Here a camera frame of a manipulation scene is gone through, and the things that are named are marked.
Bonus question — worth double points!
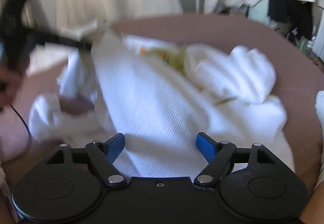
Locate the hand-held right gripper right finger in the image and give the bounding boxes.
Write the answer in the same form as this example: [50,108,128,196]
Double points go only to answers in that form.
[194,132,277,188]

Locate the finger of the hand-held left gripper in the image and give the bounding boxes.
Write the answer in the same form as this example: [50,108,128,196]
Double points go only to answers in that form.
[33,31,92,50]

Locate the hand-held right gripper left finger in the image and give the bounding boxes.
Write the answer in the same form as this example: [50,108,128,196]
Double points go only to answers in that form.
[46,133,127,187]

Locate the white waffle bathrobe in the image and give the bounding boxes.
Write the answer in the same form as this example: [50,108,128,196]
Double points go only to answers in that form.
[28,32,296,179]

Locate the cream fleece blanket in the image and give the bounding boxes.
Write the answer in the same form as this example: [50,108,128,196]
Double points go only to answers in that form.
[25,48,70,76]

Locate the white cloth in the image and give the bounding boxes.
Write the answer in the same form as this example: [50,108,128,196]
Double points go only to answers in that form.
[314,90,324,130]

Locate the mint green garment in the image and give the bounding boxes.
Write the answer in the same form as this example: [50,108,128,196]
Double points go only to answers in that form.
[247,0,272,28]

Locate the thin dark cable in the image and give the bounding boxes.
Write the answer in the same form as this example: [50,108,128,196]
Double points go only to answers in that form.
[9,104,33,140]

